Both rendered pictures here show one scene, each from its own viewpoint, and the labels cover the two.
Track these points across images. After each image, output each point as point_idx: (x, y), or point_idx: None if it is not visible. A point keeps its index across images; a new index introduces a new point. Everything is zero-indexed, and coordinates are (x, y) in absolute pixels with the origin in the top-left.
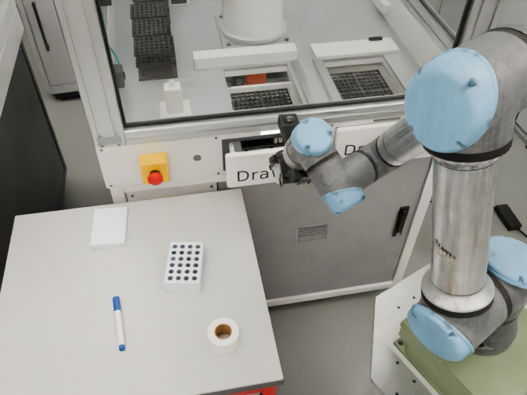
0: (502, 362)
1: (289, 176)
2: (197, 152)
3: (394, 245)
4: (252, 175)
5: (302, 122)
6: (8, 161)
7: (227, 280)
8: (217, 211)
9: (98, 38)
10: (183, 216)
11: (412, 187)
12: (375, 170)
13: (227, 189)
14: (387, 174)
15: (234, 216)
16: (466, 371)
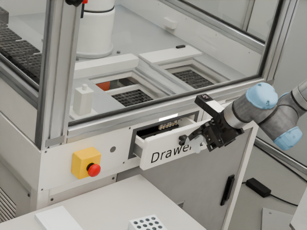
0: None
1: (222, 139)
2: (113, 143)
3: (220, 215)
4: (161, 155)
5: (257, 86)
6: None
7: None
8: (136, 193)
9: (75, 44)
10: (113, 203)
11: (237, 157)
12: (297, 115)
13: (123, 179)
14: (224, 147)
15: (153, 194)
16: None
